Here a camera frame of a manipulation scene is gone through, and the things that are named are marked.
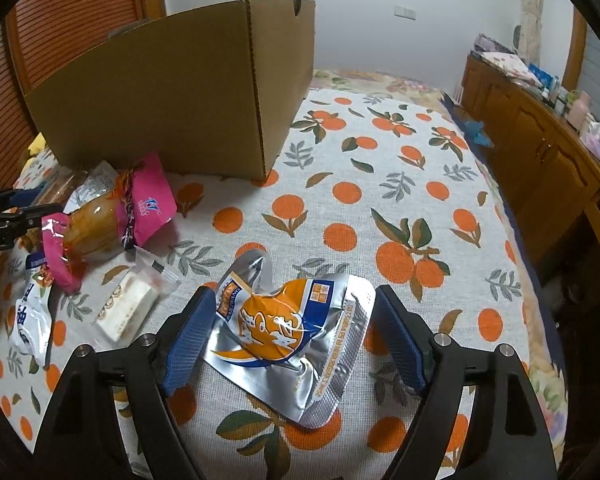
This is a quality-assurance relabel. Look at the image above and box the floral bed sheet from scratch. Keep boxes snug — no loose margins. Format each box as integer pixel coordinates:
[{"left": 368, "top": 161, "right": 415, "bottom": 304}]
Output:
[{"left": 310, "top": 67, "right": 573, "bottom": 466}]

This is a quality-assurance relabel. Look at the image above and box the wooden desk with clutter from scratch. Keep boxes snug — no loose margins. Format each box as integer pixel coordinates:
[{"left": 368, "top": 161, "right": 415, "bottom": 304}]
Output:
[{"left": 460, "top": 55, "right": 600, "bottom": 281}]

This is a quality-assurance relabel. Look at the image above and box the pale patterned curtain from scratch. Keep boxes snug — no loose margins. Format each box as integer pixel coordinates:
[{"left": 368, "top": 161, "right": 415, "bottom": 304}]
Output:
[{"left": 512, "top": 0, "right": 546, "bottom": 56}]

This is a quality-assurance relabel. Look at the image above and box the silver clear snack packet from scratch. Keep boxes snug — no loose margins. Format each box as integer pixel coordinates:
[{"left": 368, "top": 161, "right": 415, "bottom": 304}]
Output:
[{"left": 62, "top": 161, "right": 118, "bottom": 213}]

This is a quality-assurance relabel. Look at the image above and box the wooden window frame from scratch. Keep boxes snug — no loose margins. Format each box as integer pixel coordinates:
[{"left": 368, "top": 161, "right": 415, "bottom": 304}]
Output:
[{"left": 562, "top": 10, "right": 588, "bottom": 92}]

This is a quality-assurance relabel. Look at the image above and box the orange print blanket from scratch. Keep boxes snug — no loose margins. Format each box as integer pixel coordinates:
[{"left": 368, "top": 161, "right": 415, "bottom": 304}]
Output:
[{"left": 0, "top": 85, "right": 556, "bottom": 480}]

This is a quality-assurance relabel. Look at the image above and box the pink bottle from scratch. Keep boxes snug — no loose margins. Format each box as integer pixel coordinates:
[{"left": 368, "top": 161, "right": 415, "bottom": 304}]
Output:
[{"left": 566, "top": 91, "right": 592, "bottom": 128}]

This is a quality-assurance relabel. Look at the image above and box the pink snack packet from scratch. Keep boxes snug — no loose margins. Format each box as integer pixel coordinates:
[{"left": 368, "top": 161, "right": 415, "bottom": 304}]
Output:
[{"left": 41, "top": 152, "right": 177, "bottom": 295}]

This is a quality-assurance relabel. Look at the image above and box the blue cloth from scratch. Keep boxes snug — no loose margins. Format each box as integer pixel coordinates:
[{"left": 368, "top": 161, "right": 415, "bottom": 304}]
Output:
[{"left": 455, "top": 110, "right": 496, "bottom": 148}]

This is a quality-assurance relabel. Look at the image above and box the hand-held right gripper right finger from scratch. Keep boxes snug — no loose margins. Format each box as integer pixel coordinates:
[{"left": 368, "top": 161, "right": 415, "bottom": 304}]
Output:
[{"left": 375, "top": 284, "right": 561, "bottom": 480}]

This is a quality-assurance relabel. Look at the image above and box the silver orange snack pouch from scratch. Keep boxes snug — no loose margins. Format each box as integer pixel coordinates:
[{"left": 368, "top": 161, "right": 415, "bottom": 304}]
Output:
[{"left": 202, "top": 249, "right": 377, "bottom": 429}]

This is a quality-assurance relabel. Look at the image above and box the wooden louvered wardrobe door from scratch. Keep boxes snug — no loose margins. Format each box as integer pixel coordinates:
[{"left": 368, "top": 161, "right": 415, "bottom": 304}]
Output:
[{"left": 0, "top": 0, "right": 166, "bottom": 191}]

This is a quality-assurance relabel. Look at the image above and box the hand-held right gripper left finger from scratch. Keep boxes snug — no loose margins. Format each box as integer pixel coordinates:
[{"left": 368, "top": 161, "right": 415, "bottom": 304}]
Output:
[{"left": 32, "top": 285, "right": 218, "bottom": 480}]

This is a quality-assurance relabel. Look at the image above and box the pale tissue pack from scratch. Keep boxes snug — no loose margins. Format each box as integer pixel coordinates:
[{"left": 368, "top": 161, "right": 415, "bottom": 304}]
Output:
[{"left": 580, "top": 120, "right": 600, "bottom": 161}]

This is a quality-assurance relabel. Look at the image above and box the folded floral cloth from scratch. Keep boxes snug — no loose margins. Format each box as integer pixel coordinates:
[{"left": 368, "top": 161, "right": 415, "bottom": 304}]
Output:
[{"left": 472, "top": 34, "right": 543, "bottom": 88}]

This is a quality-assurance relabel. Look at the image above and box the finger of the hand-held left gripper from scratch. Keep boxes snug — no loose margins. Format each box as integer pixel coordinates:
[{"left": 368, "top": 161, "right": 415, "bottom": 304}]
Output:
[
  {"left": 0, "top": 186, "right": 47, "bottom": 208},
  {"left": 0, "top": 203, "right": 64, "bottom": 257}
]

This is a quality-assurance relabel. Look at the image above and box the brown cardboard box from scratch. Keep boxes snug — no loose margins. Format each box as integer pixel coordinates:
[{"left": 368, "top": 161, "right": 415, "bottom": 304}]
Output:
[{"left": 24, "top": 0, "right": 317, "bottom": 186}]

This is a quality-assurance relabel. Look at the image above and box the white blue snack packet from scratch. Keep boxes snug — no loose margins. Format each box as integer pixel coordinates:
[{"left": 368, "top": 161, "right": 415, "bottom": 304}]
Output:
[{"left": 9, "top": 252, "right": 56, "bottom": 368}]

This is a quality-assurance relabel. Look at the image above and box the clear plastic snack packet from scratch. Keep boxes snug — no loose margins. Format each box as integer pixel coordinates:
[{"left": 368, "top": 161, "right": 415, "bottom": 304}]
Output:
[{"left": 40, "top": 170, "right": 88, "bottom": 207}]

